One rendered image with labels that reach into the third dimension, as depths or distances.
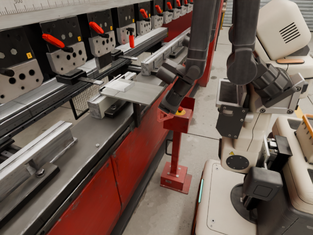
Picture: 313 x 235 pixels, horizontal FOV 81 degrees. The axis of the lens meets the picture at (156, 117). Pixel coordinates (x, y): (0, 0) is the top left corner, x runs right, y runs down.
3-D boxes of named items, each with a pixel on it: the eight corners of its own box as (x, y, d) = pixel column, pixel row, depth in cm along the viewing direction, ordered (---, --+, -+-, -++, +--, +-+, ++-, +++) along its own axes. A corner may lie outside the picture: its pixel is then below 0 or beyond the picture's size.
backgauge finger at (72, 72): (95, 91, 93) (93, 82, 90) (57, 82, 101) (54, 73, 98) (109, 81, 102) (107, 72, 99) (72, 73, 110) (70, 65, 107)
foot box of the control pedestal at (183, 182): (187, 194, 153) (189, 186, 146) (159, 186, 160) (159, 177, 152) (192, 175, 168) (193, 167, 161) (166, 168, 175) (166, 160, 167)
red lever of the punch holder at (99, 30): (95, 21, 65) (110, 35, 75) (85, 20, 67) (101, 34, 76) (93, 25, 65) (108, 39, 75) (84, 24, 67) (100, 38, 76)
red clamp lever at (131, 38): (133, 48, 94) (132, 28, 89) (126, 47, 96) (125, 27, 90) (135, 47, 96) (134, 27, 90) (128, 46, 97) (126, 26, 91)
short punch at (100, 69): (101, 73, 87) (97, 53, 81) (97, 73, 87) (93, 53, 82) (112, 66, 94) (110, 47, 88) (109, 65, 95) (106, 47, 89)
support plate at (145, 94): (149, 106, 81) (149, 104, 80) (100, 94, 89) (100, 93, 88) (164, 88, 94) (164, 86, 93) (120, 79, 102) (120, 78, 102)
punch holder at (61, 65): (58, 77, 62) (39, 22, 52) (40, 72, 64) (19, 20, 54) (88, 62, 73) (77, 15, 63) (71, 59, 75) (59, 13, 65)
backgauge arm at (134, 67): (146, 83, 154) (145, 67, 146) (85, 71, 174) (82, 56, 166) (150, 79, 160) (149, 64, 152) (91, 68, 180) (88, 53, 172)
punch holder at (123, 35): (122, 45, 91) (118, 7, 81) (107, 44, 94) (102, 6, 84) (136, 38, 102) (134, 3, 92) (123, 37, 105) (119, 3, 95)
